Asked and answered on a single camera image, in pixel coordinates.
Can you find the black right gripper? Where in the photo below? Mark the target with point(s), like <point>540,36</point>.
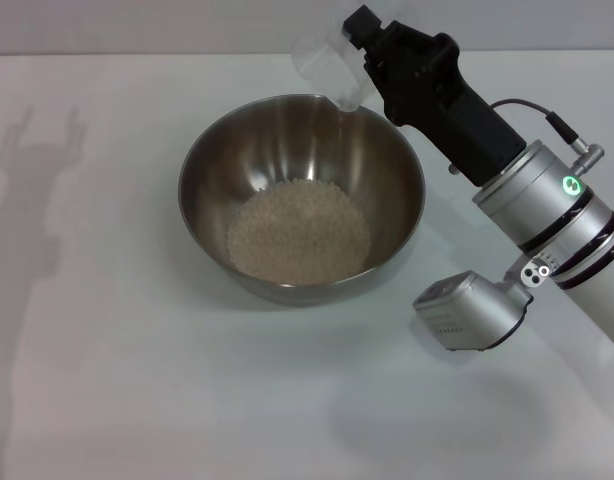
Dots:
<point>452,110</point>

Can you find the clear plastic measuring cup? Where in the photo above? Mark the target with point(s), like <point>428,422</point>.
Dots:
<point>327,65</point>

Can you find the stainless steel mixing bowl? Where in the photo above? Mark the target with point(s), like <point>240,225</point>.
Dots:
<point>267,145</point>

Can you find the white rice grains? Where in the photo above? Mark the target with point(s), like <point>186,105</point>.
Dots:
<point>299,235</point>

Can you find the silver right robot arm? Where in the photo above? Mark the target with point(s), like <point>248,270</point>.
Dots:
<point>572,225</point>

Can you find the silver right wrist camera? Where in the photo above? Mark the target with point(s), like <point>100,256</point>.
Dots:
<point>467,310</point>

